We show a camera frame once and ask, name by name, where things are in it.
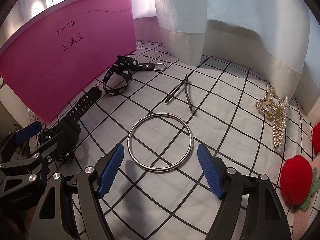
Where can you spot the pink plush strawberry headband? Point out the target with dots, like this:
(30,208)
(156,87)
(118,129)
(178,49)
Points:
(296,177)

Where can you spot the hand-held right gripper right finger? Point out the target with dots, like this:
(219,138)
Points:
(210,172)

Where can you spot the black digital watch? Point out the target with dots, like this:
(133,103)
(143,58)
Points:
(85,100)

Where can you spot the pink plastic bin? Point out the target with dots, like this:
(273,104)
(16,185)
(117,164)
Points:
(62,67)

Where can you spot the pearl hair claw clip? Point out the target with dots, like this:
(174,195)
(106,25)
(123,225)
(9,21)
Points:
(277,127)

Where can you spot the white checked tablecloth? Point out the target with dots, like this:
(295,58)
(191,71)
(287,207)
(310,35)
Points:
(225,92)

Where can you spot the dark metal hairpin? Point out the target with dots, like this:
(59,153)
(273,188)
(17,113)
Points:
(186,80)

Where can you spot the large silver bangle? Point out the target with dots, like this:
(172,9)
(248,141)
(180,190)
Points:
(129,142)

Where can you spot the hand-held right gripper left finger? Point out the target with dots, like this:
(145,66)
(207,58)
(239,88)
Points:
(112,170)

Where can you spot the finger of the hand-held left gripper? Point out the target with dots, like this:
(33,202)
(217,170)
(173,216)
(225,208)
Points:
(55,147)
(27,131)

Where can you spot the white curtain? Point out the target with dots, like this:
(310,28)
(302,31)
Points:
(225,5)

